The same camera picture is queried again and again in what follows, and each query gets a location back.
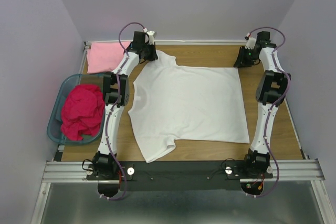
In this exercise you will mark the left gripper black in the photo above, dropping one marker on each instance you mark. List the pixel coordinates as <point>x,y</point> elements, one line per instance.
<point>153,55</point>

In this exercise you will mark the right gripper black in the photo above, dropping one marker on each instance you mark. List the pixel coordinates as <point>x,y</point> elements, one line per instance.
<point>240,62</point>

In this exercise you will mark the white t-shirt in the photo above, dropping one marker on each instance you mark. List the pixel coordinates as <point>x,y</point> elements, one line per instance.
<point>173,102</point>

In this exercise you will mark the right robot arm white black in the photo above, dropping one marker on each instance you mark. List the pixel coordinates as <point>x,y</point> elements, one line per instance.
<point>270,94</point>

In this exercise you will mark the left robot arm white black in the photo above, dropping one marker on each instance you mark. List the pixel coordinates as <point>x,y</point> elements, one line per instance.
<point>116,95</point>

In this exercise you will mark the folded pink t-shirt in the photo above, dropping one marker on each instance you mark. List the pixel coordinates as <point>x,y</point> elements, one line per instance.
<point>104,56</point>

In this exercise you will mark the folded teal t-shirt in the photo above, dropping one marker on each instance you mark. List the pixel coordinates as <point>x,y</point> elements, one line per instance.
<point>100,73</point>

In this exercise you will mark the red t-shirt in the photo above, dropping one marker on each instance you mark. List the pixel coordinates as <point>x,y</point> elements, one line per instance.
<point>82,112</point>

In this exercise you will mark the blue plastic basket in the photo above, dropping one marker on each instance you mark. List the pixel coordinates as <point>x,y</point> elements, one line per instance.
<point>54,126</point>

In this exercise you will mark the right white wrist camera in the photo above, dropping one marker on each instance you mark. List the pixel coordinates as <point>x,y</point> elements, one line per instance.
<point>250,42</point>

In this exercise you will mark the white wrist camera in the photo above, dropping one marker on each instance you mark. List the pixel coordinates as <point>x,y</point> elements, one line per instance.
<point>250,42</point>
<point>150,35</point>

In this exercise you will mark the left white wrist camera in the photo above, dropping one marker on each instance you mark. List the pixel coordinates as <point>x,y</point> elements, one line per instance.
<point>150,35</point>

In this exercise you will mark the aluminium frame rail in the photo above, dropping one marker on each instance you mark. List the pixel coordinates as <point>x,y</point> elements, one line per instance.
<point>295,194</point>

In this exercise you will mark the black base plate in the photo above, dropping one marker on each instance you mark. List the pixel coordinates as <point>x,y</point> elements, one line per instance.
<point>229,174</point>

